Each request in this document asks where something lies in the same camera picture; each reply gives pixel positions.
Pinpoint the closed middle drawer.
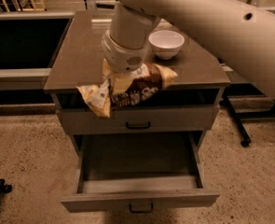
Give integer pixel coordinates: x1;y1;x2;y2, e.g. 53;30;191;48
57;105;219;135

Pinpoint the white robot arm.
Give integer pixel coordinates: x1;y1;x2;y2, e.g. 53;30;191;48
105;0;275;100

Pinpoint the brown chip bag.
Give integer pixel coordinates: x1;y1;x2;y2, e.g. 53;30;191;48
77;60;178;119

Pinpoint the open bottom drawer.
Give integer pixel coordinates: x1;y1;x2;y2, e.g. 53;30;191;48
62;132;219;214

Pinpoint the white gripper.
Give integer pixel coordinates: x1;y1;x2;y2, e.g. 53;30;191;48
102;31;146;73

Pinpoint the black stand leg right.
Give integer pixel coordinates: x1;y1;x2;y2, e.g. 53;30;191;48
223;91;251;147

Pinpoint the grey drawer cabinet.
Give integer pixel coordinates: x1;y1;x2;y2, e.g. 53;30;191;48
44;11;229;150

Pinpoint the white bowl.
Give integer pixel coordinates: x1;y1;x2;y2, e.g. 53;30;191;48
148;30;185;60

